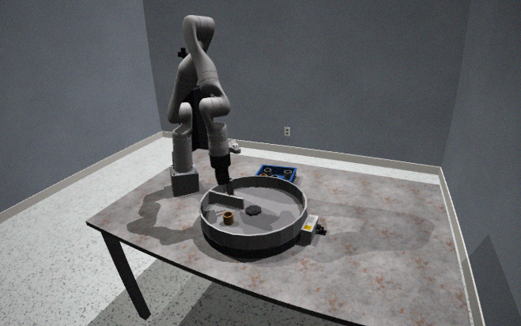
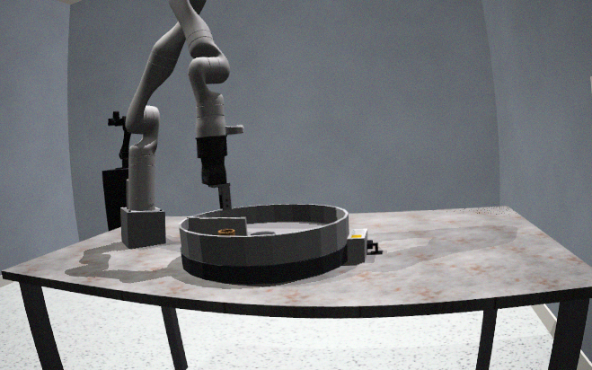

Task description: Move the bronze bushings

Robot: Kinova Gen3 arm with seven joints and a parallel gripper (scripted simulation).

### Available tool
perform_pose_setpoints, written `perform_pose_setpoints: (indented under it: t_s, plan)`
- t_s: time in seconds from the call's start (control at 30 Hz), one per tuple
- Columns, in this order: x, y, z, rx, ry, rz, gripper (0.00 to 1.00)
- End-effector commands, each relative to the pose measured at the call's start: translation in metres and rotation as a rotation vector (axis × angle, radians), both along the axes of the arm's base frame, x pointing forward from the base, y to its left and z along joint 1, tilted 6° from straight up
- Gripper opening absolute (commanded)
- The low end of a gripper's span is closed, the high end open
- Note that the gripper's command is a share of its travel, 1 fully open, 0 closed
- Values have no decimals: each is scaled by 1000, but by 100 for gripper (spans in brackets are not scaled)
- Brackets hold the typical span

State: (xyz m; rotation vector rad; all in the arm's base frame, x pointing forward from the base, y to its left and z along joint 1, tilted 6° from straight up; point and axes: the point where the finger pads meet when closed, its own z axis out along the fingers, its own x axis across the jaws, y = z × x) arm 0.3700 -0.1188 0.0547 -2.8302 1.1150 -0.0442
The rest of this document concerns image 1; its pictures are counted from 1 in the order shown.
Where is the blue crate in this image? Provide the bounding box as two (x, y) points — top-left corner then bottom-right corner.
(255, 165), (296, 183)

